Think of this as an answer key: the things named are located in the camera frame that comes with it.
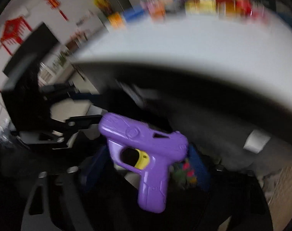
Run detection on red chinese knot decoration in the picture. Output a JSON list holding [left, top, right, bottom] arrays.
[[46, 0, 69, 21]]

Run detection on yellow flower plant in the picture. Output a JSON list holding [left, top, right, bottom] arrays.
[[94, 0, 114, 17]]

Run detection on black television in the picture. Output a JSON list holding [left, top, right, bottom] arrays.
[[2, 22, 59, 76]]

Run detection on purple toy pistol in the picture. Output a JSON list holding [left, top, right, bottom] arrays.
[[98, 113, 188, 213]]

